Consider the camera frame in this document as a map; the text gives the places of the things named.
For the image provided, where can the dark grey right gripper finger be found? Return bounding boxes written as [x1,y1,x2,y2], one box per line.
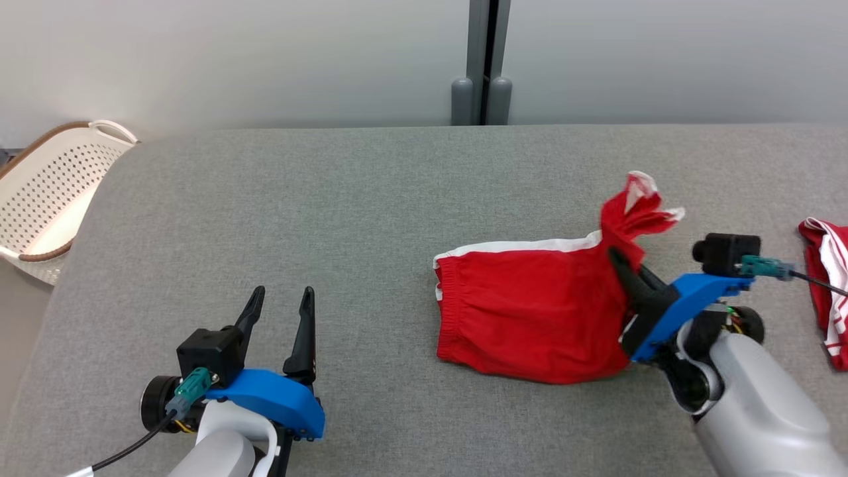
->
[608,246,677,356]
[639,263,672,292]

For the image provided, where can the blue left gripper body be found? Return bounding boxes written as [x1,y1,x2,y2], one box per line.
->
[204,368,326,442]

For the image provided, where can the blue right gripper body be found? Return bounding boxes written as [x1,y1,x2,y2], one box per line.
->
[629,272,756,366]

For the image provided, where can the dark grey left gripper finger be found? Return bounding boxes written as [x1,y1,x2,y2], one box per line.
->
[283,286,317,386]
[235,286,266,353]

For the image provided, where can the red shorts with white stripe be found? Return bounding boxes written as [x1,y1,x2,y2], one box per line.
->
[433,171,686,386]

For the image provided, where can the red basketball jersey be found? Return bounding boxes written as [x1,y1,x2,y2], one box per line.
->
[798,217,848,372]

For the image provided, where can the white perforated laundry basket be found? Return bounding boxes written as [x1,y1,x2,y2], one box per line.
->
[0,121,140,286]

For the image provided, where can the right arm black cable teal plug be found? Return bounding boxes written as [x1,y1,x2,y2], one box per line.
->
[740,254,848,297]

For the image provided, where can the arm black cable teal plug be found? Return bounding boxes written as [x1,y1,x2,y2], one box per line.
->
[740,254,848,297]
[63,369,213,477]

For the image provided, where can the left arm black cable teal plug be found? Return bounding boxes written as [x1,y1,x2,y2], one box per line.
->
[63,369,213,477]

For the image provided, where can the grey partition post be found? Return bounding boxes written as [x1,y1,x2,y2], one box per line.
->
[489,0,514,127]
[450,0,492,127]

